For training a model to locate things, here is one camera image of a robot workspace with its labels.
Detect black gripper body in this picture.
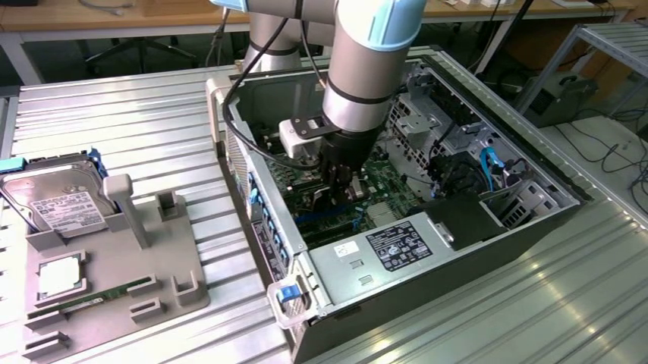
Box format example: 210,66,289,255
318,127,378,176

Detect black graphics card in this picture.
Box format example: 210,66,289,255
309,186,355,214

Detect green motherboard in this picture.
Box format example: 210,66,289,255
262,142,433,248

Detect small silver heatsink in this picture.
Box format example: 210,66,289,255
367,204,402,225

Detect metal disk bay cage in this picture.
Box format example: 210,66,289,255
393,67,488,164

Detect silver power supply unit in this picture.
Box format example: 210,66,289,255
303,212,460,307

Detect open grey PC case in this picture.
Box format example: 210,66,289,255
203,44,596,364

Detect dark grey equipment box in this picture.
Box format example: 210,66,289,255
525,74,601,128

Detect blue disk caddy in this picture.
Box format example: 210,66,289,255
0,146,111,233

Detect black office chair base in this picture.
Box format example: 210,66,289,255
82,34,199,74

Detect grey parts rack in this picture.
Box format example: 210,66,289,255
19,174,211,362

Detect silver hard disk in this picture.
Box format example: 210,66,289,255
0,160,115,238

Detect green RAM stick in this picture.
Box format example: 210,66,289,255
27,276,154,318

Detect silver CPU chip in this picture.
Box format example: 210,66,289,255
36,259,86,300

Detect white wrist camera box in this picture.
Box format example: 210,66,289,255
278,118,326,158

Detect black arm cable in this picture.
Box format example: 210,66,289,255
220,16,325,171

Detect blue data wire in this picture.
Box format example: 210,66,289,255
477,145,504,195

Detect black floor cables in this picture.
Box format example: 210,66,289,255
549,108,648,191

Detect wooden desk white frame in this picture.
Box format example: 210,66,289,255
0,0,635,85

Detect aluminium slat shelf frame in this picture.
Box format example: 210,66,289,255
514,20,648,117

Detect grey cable on desk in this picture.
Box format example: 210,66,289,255
77,0,136,17

